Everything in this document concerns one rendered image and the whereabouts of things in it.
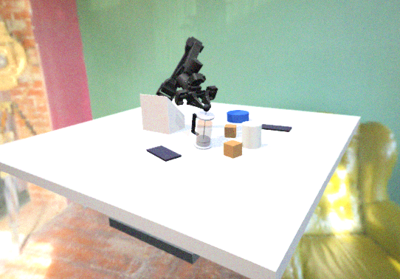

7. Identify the small tan cube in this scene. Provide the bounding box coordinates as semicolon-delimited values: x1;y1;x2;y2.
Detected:
224;140;242;159
224;124;237;138

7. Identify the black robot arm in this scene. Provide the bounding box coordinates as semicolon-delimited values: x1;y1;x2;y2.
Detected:
156;37;206;102

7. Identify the dark grey long narrow bar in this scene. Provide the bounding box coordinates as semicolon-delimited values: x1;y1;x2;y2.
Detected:
109;216;200;265

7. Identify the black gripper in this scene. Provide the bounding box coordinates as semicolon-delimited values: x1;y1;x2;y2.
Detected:
174;82;218;109

